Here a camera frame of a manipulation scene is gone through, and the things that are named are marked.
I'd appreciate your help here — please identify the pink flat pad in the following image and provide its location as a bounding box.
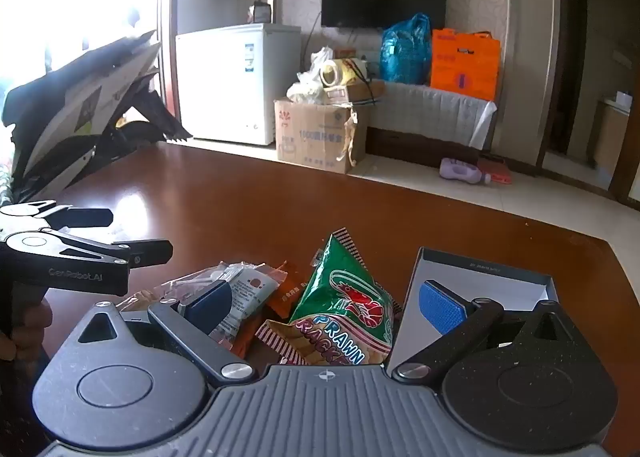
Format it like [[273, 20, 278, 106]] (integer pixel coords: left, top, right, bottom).
[[477, 156, 515, 185]]

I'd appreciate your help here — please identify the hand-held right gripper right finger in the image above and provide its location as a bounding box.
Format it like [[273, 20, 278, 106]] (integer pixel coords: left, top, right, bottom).
[[391, 279, 576, 384]]

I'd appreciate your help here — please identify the brown television cabinet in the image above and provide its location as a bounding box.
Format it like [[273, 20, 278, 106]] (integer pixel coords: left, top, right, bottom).
[[367, 124, 497, 169]]

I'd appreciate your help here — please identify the pale tape roll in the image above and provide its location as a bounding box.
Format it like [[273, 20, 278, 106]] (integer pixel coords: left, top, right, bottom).
[[320, 57, 368, 88]]

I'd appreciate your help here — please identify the green snack bag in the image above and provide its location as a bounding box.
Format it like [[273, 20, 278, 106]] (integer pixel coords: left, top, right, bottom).
[[255, 228, 403, 369]]

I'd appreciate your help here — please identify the orange snack packet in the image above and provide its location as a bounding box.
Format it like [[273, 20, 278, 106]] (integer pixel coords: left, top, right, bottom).
[[265, 259, 309, 319]]

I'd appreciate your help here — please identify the person's left hand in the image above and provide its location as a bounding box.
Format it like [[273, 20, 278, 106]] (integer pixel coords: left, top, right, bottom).
[[9, 297, 54, 364]]

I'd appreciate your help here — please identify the grey shallow box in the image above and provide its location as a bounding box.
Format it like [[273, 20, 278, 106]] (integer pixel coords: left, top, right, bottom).
[[391, 247, 559, 363]]

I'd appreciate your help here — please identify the blue plastic bag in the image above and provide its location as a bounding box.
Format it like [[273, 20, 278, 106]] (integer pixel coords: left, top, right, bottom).
[[380, 12, 432, 85]]

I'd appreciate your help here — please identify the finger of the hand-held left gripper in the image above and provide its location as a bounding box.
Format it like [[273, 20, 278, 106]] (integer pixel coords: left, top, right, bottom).
[[50, 232, 174, 269], [0, 200, 114, 233]]

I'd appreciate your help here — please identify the purple plastic bottle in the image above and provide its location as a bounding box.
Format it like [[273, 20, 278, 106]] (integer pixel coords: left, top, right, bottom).
[[439, 158, 493, 185]]

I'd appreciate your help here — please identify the white chest freezer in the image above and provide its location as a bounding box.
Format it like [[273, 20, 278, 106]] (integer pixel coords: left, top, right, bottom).
[[175, 23, 302, 147]]

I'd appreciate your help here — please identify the black and white scooter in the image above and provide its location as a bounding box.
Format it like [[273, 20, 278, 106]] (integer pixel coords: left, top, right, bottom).
[[0, 30, 191, 203]]

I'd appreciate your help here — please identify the large cardboard box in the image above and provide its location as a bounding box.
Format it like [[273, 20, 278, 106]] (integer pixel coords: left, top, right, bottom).
[[273, 98, 371, 174]]

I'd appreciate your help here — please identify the orange carton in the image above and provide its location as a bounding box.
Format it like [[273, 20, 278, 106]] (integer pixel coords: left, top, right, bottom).
[[430, 28, 502, 102]]

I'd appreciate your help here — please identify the white plastic bag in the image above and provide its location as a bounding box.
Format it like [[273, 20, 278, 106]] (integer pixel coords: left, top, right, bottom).
[[287, 47, 333, 105]]

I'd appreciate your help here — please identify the clear wrapped snack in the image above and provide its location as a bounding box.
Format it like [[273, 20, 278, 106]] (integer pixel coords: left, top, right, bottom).
[[117, 264, 223, 312]]

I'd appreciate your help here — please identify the white printed snack packet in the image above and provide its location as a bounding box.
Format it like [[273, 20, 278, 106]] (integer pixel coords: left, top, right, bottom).
[[207, 264, 280, 353]]

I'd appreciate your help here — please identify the small cardboard box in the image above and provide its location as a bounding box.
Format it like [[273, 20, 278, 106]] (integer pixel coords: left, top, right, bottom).
[[325, 80, 386, 108]]

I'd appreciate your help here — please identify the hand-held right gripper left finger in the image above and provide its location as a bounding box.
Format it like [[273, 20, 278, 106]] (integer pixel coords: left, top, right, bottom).
[[75, 281, 255, 384]]

